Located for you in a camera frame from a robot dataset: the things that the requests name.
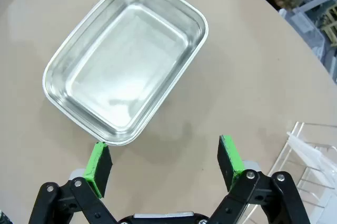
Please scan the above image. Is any white-rimmed clear plastic lid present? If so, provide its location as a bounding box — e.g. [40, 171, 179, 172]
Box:
[286, 130, 337, 163]

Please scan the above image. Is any open stainless steel container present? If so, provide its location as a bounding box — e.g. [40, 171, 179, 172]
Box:
[42, 0, 209, 146]

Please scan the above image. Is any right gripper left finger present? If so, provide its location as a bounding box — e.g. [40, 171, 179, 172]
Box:
[28, 141, 118, 224]

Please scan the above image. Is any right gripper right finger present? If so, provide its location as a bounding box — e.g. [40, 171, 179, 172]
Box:
[207, 134, 311, 224]

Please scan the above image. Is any pale blue plastic crate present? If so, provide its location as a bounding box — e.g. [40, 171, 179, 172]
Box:
[279, 7, 327, 59]

